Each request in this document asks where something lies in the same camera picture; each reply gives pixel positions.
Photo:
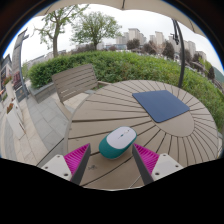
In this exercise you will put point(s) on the white planter box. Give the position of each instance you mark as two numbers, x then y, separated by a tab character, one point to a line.
15	121

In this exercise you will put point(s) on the grey sign pillar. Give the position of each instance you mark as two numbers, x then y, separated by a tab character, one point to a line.
18	60

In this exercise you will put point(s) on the distant apartment buildings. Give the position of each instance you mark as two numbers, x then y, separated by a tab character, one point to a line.
156	38

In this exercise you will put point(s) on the beige umbrella canopy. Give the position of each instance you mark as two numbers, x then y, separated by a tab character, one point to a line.
110	3

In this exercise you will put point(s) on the green hedge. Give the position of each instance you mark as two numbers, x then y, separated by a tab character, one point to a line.
133	66

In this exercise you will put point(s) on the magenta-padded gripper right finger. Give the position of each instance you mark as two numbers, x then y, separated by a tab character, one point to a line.
148	159

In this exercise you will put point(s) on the white and teal computer mouse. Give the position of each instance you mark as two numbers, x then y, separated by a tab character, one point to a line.
117	141

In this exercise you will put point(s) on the dark blue mouse pad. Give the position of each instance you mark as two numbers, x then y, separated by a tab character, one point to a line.
160	105

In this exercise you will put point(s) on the tall thin-leaved tree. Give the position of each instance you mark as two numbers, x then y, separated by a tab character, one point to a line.
55	33

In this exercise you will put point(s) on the round leafy green tree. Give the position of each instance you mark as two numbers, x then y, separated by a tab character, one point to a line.
95	26

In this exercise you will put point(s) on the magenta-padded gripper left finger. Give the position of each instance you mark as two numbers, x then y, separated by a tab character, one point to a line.
75	160

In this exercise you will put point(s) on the slatted beige outdoor chair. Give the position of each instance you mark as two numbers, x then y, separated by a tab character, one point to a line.
74	81

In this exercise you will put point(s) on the curved black umbrella pole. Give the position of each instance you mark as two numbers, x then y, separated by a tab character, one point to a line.
182	56

